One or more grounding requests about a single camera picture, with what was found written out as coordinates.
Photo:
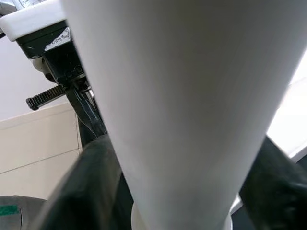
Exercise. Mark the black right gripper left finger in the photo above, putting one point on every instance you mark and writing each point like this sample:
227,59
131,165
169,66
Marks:
91,191

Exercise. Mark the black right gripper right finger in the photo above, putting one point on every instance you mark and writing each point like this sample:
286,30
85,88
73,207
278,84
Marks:
278,196

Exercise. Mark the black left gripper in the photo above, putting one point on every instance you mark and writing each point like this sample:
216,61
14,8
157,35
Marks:
60,62

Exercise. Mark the white plastic table top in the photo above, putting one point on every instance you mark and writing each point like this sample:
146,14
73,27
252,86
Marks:
139,218

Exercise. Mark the white plastic table leg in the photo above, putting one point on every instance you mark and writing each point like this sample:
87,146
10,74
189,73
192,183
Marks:
180,95

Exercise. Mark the grey robot left leg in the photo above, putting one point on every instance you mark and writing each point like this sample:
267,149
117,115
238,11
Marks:
14,210

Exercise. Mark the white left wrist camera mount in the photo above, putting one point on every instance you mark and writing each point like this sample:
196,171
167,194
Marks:
31,16

